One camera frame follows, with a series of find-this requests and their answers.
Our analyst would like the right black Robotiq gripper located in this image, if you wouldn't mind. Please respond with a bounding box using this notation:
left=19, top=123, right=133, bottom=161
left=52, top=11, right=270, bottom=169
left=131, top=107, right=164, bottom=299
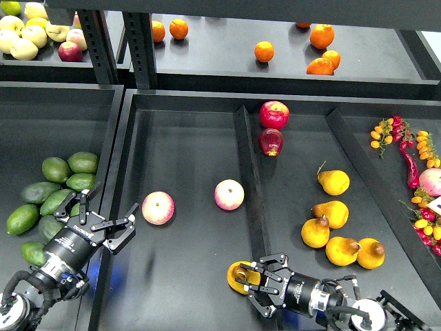
left=239, top=253, right=321, bottom=317

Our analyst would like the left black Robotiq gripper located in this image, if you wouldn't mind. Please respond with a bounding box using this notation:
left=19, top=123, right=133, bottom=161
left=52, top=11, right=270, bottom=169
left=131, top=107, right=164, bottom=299
left=43, top=182, right=139, bottom=272

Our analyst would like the yellow pear with stem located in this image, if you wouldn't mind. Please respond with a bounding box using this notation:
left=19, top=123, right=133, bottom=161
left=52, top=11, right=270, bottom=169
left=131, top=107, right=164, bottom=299
left=227, top=261, right=261, bottom=295

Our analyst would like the dark green avocado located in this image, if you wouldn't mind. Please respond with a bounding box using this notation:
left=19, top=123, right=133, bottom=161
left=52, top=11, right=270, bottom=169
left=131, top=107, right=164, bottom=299
left=37, top=215, right=65, bottom=243

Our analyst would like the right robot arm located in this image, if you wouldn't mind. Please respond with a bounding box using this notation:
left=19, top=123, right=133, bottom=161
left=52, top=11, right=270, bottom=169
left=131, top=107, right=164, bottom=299
left=232, top=253, right=430, bottom=330

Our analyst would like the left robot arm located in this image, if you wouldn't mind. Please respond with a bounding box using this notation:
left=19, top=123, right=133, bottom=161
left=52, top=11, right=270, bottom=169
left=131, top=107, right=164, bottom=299
left=1, top=183, right=139, bottom=330

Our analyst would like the green avocado centre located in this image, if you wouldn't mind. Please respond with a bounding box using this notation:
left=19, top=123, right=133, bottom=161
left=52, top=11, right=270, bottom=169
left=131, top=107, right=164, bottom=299
left=40, top=189, right=74, bottom=216

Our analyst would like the green avocado top right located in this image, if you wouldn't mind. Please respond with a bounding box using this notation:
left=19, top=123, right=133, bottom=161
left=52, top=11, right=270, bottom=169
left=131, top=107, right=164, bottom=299
left=68, top=152, right=99, bottom=174

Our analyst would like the green avocado top left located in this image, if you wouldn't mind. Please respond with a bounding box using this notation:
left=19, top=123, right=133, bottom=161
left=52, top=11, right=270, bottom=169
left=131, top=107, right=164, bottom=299
left=41, top=157, right=72, bottom=183

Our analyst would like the dark avocado middle left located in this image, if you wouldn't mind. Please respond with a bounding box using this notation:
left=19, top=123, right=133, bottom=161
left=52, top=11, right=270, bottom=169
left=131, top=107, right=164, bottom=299
left=21, top=181, right=62, bottom=205

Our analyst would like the yellow pear left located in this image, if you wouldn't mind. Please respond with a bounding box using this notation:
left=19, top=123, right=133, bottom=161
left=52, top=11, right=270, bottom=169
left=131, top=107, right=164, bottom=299
left=301, top=215, right=330, bottom=248

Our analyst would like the green avocado bottom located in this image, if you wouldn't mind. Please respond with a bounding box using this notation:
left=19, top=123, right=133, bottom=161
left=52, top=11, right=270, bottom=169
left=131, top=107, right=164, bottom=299
left=21, top=241, right=48, bottom=267

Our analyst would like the light green avocado left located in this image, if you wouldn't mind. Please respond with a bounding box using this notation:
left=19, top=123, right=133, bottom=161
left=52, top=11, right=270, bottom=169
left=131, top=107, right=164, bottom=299
left=7, top=204, right=39, bottom=235

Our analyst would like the yellow pear bottom centre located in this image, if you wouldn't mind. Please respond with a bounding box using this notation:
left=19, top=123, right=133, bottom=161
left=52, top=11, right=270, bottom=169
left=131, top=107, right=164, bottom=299
left=325, top=237, right=361, bottom=266

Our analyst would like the yellow pear middle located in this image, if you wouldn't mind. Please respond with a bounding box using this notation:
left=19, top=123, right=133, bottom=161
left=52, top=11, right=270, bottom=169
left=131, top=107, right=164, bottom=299
left=311, top=200, right=349, bottom=229

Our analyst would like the yellow pear bottom right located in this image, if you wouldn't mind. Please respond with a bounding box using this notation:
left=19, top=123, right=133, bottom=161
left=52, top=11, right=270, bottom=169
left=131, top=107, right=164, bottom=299
left=356, top=238, right=385, bottom=270

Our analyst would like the yellow pear top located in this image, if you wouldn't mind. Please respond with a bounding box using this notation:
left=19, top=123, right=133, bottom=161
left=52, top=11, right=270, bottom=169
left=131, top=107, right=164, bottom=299
left=316, top=161, right=351, bottom=196

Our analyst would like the pink apple left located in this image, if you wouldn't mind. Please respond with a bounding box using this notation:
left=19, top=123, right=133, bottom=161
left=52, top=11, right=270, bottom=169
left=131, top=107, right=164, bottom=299
left=141, top=191, right=174, bottom=225

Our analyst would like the pink apple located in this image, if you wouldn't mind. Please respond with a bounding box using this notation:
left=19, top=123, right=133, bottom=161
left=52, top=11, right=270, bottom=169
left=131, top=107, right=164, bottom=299
left=141, top=191, right=174, bottom=225
left=214, top=179, right=245, bottom=211

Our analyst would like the pink apple centre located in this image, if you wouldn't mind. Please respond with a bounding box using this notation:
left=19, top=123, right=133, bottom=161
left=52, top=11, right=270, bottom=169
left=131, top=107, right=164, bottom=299
left=214, top=179, right=245, bottom=211

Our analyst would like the black left tray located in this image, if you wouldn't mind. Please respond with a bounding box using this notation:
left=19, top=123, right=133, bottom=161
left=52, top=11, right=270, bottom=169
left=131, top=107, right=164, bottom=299
left=1, top=82, right=124, bottom=330

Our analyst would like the black tray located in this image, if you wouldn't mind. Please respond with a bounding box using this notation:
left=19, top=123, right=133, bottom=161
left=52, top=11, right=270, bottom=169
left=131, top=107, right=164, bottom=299
left=95, top=90, right=440, bottom=330
left=1, top=82, right=124, bottom=330

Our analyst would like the black centre tray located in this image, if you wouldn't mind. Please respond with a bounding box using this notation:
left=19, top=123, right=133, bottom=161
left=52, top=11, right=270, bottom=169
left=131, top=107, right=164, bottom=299
left=95, top=90, right=440, bottom=330

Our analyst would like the dark red apple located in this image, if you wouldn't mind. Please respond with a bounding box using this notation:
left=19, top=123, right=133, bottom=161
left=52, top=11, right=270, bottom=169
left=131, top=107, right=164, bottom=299
left=258, top=128, right=284, bottom=157

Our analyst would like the red apple on shelf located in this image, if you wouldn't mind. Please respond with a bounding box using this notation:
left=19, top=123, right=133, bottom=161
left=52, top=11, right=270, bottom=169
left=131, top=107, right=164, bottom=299
left=58, top=41, right=83, bottom=62

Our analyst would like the bright red apple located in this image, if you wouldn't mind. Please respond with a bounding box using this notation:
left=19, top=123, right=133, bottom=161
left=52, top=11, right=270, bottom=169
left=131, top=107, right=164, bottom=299
left=259, top=101, right=290, bottom=130

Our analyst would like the yellow apple front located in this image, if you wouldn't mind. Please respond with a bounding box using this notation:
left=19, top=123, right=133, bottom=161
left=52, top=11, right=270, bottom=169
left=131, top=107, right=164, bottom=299
left=10, top=39, right=39, bottom=61

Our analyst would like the yellow apple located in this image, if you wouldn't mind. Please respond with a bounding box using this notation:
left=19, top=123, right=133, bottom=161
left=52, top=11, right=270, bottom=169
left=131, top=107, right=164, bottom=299
left=21, top=25, right=48, bottom=48
left=10, top=39, right=39, bottom=61

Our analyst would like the red chili pepper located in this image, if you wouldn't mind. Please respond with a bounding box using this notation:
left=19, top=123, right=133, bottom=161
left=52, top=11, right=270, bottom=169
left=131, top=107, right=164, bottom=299
left=400, top=141, right=420, bottom=189

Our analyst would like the yellow apple centre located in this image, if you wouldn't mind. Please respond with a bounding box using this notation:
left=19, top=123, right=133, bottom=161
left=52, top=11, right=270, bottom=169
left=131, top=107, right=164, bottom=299
left=21, top=25, right=48, bottom=48

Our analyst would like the orange cherry tomato vine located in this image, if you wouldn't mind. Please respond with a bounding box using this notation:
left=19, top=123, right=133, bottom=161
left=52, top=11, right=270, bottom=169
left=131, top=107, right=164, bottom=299
left=370, top=118, right=393, bottom=158

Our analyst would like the orange on shelf left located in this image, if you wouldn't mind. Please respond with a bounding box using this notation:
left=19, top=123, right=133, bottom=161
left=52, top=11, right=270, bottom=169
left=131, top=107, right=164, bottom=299
left=151, top=20, right=165, bottom=43

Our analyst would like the pink peach right edge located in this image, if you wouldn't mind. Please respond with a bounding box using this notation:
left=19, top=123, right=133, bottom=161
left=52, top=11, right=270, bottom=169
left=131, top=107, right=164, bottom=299
left=419, top=168, right=441, bottom=197

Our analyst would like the yellow cherry tomato vine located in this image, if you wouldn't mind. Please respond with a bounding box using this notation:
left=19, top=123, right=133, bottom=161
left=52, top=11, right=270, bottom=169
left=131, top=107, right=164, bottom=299
left=416, top=130, right=440, bottom=168

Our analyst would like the green lime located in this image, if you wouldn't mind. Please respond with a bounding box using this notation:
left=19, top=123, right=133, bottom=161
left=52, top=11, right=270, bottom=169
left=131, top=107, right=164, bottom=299
left=1, top=1, right=21, bottom=16

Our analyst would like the orange on shelf centre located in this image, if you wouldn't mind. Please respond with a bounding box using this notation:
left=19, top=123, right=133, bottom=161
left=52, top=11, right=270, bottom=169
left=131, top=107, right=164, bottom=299
left=254, top=41, right=275, bottom=63

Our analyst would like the orange on shelf front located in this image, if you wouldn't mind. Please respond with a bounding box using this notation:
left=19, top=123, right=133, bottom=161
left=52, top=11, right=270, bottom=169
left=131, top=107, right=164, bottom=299
left=306, top=57, right=334, bottom=75

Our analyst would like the orange on shelf right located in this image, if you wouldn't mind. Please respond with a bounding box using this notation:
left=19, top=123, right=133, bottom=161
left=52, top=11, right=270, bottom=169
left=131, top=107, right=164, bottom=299
left=322, top=50, right=341, bottom=70

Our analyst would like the large orange on shelf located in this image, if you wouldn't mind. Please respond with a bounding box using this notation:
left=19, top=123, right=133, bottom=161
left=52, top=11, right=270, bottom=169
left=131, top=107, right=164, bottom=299
left=309, top=24, right=335, bottom=49

